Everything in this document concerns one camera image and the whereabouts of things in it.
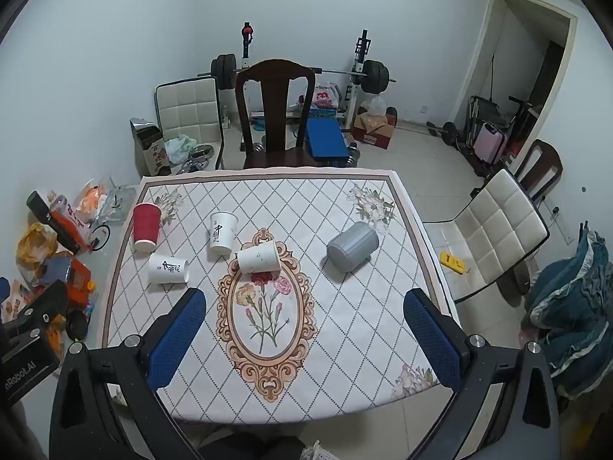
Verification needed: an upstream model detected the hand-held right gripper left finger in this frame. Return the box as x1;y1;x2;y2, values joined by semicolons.
50;287;208;460

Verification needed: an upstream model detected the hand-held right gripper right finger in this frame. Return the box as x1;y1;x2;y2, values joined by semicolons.
403;288;561;460

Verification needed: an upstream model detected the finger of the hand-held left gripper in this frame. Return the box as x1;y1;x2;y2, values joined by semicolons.
14;280;69;341

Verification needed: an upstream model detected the white printed paper cup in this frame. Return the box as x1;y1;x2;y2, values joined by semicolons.
209;212;239;257
148;253;190;284

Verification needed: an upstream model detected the white speckled paper cup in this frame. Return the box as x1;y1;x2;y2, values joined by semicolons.
236;240;282;274

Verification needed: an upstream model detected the red paper cup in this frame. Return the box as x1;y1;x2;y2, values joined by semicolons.
133;202;164;254

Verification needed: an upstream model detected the grey ribbed cup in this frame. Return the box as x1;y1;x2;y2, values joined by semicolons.
326;222;379;274

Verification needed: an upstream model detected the orange toy box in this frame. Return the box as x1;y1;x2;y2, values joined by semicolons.
36;256;99;307

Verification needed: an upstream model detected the yellow plastic bag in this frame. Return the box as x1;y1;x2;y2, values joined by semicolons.
16;223;61;274

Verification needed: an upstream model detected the yellow card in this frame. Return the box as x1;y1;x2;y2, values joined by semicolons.
439;252;467;275

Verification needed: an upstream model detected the black and red tool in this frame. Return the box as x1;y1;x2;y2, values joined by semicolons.
26;191;92;255

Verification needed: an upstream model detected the floral tablecloth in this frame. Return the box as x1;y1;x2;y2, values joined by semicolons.
100;167;461;425

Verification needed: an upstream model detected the orange snack packet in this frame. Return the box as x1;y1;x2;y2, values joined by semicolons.
72;179;108;223

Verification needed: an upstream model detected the clear plastic tray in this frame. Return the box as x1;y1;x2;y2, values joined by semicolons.
98;184;137;221

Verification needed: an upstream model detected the cream padded chair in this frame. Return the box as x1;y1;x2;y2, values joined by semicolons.
154;77;226;171
423;169;551;304

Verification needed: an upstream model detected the teal blanket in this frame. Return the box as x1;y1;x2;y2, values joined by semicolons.
520;223;613;396

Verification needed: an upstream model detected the metal bowl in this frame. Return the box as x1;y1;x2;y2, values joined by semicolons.
182;144;216;173

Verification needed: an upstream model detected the printed gift box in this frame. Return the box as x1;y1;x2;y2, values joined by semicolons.
130;117;172;176

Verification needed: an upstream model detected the green and white plastic bag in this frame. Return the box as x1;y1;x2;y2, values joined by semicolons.
165;135;198;164

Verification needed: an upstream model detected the chrome dumbbell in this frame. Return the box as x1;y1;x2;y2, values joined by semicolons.
342;143;365;168

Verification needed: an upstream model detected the pink suitcase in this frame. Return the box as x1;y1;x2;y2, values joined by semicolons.
472;122;508;166

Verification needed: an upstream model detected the black dumbbell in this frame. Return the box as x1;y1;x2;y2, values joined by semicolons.
426;121;461;145

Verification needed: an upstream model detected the dark wooden chair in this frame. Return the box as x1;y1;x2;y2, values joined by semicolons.
234;59;346;171
510;139;564;202

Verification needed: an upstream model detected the cardboard box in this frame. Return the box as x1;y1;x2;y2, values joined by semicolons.
352;108;398;150

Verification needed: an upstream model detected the blue bench pad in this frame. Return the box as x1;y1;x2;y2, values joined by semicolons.
305;118;349;161

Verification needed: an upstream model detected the black folded cart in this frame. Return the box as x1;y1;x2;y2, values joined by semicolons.
467;95;508;130

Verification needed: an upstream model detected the red and white plastic bag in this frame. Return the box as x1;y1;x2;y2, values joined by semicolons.
311;84;342;111

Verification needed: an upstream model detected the black barbell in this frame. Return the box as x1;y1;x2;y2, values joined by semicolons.
197;54;397;94

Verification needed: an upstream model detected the white squat rack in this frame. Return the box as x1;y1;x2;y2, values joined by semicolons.
218;21;379;140

